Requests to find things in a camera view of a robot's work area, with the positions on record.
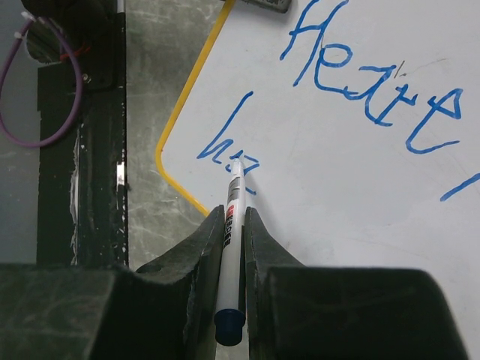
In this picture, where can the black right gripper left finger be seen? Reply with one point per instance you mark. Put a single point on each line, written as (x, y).
(164, 310)

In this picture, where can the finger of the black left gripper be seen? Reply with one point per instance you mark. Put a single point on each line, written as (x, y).
(275, 6)

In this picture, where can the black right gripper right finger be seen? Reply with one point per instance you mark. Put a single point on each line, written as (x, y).
(300, 312)

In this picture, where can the white blue whiteboard marker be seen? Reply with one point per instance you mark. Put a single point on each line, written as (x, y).
(230, 318)

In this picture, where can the yellow framed whiteboard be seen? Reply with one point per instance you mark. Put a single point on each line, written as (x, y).
(358, 125)

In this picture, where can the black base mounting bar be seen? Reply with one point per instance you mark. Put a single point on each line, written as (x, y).
(82, 217)

